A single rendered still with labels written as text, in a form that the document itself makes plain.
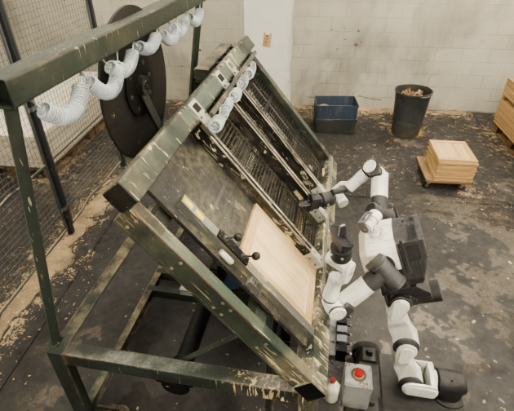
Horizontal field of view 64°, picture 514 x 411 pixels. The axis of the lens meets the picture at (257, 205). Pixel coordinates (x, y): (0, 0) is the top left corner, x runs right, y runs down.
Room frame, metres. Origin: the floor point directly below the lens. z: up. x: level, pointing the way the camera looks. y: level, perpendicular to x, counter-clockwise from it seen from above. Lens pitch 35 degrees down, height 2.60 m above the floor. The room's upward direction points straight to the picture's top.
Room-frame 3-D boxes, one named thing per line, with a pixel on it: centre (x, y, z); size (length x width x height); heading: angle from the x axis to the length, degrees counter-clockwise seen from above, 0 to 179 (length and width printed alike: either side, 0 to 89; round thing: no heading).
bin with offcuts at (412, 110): (5.64, -2.19, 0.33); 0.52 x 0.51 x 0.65; 174
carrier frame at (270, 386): (2.26, 0.20, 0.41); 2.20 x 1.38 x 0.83; 170
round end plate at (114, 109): (2.24, 0.63, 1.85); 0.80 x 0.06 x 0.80; 170
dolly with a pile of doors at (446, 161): (4.34, -2.23, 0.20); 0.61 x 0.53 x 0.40; 174
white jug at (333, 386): (1.53, -0.48, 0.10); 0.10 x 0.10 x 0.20
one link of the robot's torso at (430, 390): (1.49, -0.98, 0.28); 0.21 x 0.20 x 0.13; 80
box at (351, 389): (1.09, -0.45, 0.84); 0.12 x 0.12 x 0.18; 80
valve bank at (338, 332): (1.53, -0.46, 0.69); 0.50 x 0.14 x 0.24; 170
